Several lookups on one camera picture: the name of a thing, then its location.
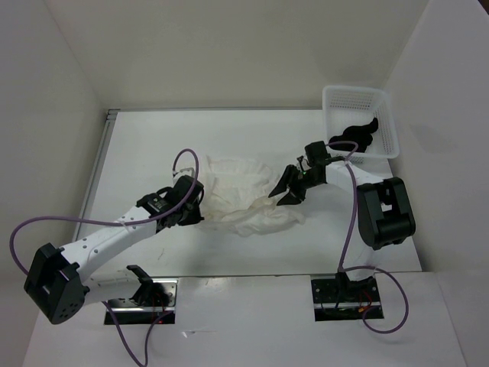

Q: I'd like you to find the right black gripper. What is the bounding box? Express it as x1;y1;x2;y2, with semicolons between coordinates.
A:
268;164;322;206

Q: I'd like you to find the white skirt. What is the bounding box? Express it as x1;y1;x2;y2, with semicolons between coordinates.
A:
197;156;306;237

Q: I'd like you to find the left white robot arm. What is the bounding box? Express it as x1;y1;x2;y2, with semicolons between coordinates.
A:
24;175;204;325

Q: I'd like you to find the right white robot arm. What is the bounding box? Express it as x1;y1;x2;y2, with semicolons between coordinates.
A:
268;141;416;300

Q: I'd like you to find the black skirt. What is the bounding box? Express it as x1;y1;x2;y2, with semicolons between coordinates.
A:
329;118;379;153

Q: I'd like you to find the white plastic basket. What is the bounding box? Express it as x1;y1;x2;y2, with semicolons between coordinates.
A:
322;86;400;164

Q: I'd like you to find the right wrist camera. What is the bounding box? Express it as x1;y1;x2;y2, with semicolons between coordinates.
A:
304;141;330;167

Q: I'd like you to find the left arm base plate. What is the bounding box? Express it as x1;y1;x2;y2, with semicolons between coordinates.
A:
108;278;179;326

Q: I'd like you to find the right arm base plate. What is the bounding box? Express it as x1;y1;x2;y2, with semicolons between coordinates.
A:
310;272;384;322

